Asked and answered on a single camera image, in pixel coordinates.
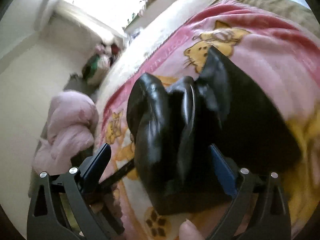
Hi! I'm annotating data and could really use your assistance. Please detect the black leather jacket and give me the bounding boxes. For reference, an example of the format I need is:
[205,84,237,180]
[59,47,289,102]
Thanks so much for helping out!
[126,47,301,215]

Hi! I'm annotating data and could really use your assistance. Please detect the right hand thumb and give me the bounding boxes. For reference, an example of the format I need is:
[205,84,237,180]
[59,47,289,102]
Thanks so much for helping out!
[179,219,204,240]

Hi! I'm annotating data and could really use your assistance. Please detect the pile of folded clothes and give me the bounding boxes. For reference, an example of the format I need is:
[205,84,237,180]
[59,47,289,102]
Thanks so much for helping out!
[81,42,121,86]

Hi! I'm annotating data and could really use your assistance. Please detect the beige bed sheet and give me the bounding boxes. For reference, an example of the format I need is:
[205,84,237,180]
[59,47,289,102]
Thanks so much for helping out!
[97,0,319,108]

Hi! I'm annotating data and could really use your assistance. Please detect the pink cartoon fleece blanket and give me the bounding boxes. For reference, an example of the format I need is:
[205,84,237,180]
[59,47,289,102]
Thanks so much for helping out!
[95,1,319,239]

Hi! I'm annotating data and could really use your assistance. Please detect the pink folded quilt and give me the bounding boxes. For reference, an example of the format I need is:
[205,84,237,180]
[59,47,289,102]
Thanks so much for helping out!
[33,90,99,175]

